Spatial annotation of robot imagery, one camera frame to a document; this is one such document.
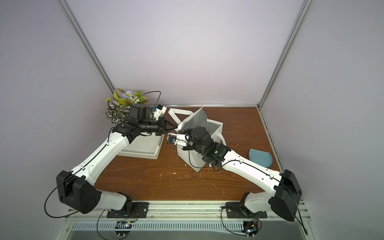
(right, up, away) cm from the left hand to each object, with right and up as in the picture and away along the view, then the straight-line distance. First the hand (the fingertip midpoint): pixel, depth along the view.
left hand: (178, 127), depth 70 cm
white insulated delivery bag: (+5, +3, +8) cm, 10 cm away
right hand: (+2, 0, 0) cm, 2 cm away
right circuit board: (+35, -48, 0) cm, 60 cm away
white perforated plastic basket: (-25, -14, +29) cm, 41 cm away
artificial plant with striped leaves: (-37, +11, +16) cm, 42 cm away
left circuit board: (-27, -48, +1) cm, 55 cm away
